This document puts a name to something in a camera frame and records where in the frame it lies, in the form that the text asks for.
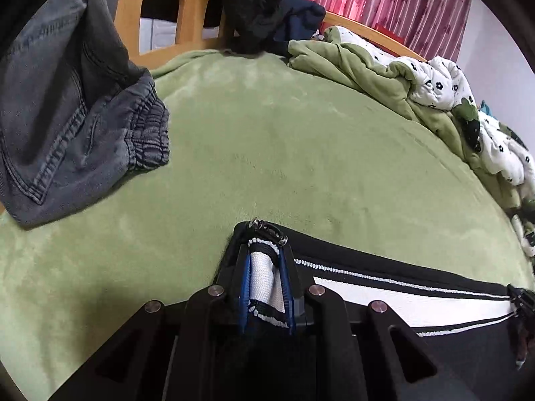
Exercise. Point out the green floral quilt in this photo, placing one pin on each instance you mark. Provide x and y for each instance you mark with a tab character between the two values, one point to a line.
355	64

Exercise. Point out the navy garment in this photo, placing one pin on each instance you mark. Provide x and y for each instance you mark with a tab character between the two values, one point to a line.
301	16

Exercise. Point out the black pants with white waistband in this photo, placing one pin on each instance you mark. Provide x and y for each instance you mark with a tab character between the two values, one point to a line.
376	269

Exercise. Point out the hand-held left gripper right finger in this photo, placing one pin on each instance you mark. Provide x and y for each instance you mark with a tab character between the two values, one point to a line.
288	296

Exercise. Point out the black jacket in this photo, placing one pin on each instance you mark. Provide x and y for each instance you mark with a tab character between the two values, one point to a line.
250	0

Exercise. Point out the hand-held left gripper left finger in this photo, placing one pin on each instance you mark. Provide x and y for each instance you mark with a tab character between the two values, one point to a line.
244	288

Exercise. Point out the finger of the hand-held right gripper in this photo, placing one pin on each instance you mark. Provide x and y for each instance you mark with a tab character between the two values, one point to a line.
520	300

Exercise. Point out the green bed blanket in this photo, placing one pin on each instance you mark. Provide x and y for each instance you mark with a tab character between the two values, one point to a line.
292	154

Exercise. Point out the grey jeans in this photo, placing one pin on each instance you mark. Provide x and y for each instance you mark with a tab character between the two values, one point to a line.
62	112

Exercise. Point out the teal box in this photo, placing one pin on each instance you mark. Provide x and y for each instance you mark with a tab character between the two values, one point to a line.
485	107

